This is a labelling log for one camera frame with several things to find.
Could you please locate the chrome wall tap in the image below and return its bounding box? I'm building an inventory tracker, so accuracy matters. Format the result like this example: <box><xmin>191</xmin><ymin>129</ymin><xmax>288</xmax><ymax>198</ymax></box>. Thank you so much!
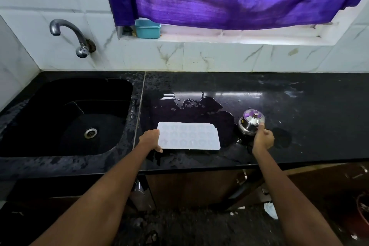
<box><xmin>49</xmin><ymin>19</ymin><xmax>96</xmax><ymax>58</ymax></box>

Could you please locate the brown cabinet door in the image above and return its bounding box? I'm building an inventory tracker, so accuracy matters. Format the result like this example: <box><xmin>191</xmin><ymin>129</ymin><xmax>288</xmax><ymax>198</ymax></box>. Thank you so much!
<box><xmin>145</xmin><ymin>168</ymin><xmax>260</xmax><ymax>210</ymax></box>

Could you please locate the black kitchen sink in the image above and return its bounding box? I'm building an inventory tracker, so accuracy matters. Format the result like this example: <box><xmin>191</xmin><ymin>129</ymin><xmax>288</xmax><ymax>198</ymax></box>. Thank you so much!
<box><xmin>0</xmin><ymin>77</ymin><xmax>134</xmax><ymax>158</ymax></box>

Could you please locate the person's left hand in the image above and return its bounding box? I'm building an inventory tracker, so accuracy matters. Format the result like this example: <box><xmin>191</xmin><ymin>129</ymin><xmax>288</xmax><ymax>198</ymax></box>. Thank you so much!
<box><xmin>139</xmin><ymin>129</ymin><xmax>164</xmax><ymax>153</ymax></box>

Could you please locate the white crumpled paper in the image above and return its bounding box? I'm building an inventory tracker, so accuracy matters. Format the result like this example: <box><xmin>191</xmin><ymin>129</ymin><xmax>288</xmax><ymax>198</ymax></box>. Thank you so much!
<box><xmin>263</xmin><ymin>202</ymin><xmax>278</xmax><ymax>220</ymax></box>

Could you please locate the person's left forearm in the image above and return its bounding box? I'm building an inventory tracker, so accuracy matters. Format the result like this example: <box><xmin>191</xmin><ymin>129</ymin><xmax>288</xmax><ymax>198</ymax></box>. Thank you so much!
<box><xmin>30</xmin><ymin>142</ymin><xmax>156</xmax><ymax>246</ymax></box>

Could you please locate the red bucket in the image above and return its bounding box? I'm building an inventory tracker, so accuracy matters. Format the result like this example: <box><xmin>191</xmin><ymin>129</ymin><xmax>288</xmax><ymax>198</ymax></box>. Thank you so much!
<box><xmin>355</xmin><ymin>194</ymin><xmax>369</xmax><ymax>232</ymax></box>

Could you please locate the teal plastic container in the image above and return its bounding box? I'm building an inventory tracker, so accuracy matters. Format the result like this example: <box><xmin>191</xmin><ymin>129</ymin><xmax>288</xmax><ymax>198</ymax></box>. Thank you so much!
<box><xmin>135</xmin><ymin>19</ymin><xmax>161</xmax><ymax>39</ymax></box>

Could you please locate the small steel pot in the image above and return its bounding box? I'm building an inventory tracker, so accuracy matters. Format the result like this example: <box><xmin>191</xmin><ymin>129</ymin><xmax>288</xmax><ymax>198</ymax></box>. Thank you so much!
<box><xmin>238</xmin><ymin>109</ymin><xmax>265</xmax><ymax>135</ymax></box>

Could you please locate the white ice cube tray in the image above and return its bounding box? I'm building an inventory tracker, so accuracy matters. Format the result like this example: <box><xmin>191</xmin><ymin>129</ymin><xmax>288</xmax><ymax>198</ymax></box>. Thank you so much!
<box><xmin>157</xmin><ymin>122</ymin><xmax>221</xmax><ymax>150</ymax></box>

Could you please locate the person's right hand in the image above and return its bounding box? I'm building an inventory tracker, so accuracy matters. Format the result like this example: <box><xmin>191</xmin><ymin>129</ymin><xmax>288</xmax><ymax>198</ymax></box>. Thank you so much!
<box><xmin>252</xmin><ymin>124</ymin><xmax>275</xmax><ymax>154</ymax></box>

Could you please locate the person's right forearm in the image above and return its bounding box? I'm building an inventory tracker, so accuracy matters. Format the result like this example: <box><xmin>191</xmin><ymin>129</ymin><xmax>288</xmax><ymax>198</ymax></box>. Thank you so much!
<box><xmin>253</xmin><ymin>145</ymin><xmax>343</xmax><ymax>246</ymax></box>

